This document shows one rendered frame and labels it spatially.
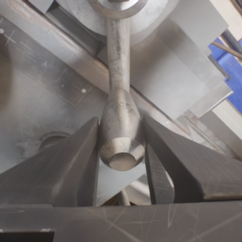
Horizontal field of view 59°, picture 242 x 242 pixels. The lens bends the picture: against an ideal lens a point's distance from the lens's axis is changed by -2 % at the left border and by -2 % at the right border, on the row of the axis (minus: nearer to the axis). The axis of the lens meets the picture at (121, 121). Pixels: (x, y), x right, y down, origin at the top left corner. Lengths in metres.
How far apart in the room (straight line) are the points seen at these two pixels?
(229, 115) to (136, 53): 0.35
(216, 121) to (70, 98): 0.34
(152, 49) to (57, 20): 0.10
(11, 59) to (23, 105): 0.06
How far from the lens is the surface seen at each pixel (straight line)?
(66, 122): 0.28
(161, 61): 0.24
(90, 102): 0.26
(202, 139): 0.52
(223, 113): 0.52
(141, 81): 0.24
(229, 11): 4.06
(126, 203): 0.39
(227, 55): 4.11
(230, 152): 0.61
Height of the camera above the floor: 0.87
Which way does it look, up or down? 24 degrees down
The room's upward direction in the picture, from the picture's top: 47 degrees clockwise
